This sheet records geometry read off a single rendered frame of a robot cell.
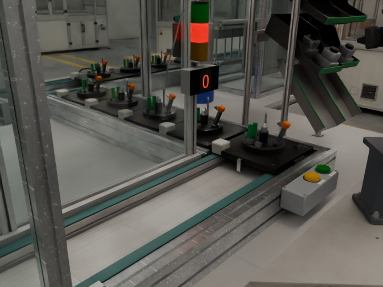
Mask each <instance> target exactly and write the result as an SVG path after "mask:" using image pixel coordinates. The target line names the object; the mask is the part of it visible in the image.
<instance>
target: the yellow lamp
mask: <svg viewBox="0 0 383 287"><path fill-rule="evenodd" d="M207 59H208V42H204V43H196V42H190V60H194V61H205V60H207Z"/></svg>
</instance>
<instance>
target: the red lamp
mask: <svg viewBox="0 0 383 287"><path fill-rule="evenodd" d="M208 37H209V24H208V23H191V24H190V41H191V42H196V43H204V42H208Z"/></svg>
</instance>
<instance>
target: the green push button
mask: <svg viewBox="0 0 383 287"><path fill-rule="evenodd" d="M330 170H331V168H330V167H329V166H327V165H317V166H316V171H318V172H320V173H329V172H330Z"/></svg>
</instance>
